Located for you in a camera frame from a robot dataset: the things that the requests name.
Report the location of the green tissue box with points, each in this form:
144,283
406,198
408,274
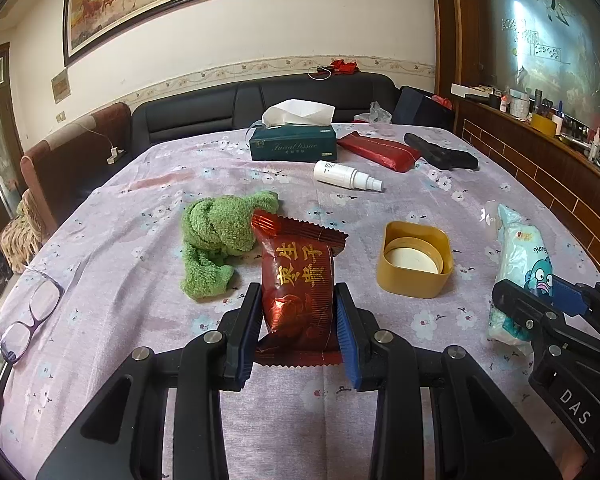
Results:
290,145

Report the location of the small wall plaque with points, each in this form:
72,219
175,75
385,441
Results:
60,87

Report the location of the wooden counter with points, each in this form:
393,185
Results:
530,160

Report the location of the white spray bottle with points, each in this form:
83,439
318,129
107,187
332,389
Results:
337,172

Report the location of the cartoon print tissue pack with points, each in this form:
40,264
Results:
515,260

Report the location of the patterned brown cushion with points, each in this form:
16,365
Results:
20,232

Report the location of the clear plastic bag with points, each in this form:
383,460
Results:
377,112

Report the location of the dark red snack packet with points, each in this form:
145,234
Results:
295,285

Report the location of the framed horse painting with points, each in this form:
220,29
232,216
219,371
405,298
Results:
155,5

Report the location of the floral pink tablecloth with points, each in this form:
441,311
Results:
130,240

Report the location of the clutter of bottles and jars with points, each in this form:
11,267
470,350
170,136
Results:
545,110

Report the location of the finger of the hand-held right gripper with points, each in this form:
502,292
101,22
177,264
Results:
569,299
522,305

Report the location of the dark bag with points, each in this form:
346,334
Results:
420,107

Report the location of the etched glass partition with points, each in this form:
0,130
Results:
545,20

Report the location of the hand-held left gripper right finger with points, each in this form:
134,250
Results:
350,347

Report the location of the dark framed eyeglasses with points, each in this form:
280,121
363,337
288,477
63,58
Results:
15,340

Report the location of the black leather sofa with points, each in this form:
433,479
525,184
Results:
205,110

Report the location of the red cloth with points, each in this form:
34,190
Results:
342,66

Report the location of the black toy pistol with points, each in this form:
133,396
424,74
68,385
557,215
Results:
445,156

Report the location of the flat red foil packet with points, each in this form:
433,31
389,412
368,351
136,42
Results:
380,152

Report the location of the green fluffy towel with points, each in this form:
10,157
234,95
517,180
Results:
215,230

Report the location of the yellow square container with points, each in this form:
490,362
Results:
405,285

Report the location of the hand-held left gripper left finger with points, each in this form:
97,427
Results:
242,340

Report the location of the brown armchair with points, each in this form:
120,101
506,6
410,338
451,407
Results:
70,160

